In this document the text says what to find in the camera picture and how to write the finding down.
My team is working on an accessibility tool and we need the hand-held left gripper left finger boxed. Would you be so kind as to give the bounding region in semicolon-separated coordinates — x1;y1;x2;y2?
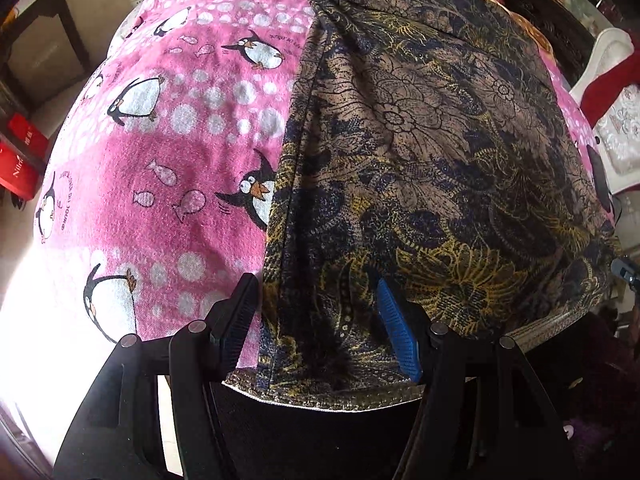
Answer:
52;272;261;480

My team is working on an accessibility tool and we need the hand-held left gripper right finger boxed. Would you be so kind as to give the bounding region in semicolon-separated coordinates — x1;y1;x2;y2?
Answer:
375;277;576;480

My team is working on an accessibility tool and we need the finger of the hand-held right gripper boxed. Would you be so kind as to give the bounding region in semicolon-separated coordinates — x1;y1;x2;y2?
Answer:
610;258;640;292

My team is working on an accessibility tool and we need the dark floral patterned garment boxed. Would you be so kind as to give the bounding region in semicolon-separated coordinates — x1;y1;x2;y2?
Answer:
222;0;621;408

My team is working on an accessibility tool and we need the person's dark clothing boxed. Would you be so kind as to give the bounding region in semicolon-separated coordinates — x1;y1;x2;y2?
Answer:
210;310;640;480

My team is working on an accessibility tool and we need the white embroidered cushion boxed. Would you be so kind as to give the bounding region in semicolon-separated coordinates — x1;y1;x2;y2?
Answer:
597;87;640;176

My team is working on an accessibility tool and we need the red cloth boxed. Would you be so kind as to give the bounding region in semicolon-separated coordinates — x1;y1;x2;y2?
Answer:
580;57;640;128

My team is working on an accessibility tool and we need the pink penguin blanket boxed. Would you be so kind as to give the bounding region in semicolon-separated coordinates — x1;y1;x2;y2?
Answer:
32;0;617;376

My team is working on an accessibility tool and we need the white chair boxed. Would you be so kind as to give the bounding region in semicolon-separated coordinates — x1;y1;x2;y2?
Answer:
570;27;640;196

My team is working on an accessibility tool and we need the red gift bag white lettering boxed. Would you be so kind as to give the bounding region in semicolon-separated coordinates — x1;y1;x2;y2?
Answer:
0;141;43;201

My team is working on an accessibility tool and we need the red gift bag gold lettering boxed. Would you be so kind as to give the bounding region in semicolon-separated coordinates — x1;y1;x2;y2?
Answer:
7;112;51;161

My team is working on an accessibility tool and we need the dark wooden table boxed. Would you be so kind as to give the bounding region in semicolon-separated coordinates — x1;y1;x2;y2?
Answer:
0;0;93;111

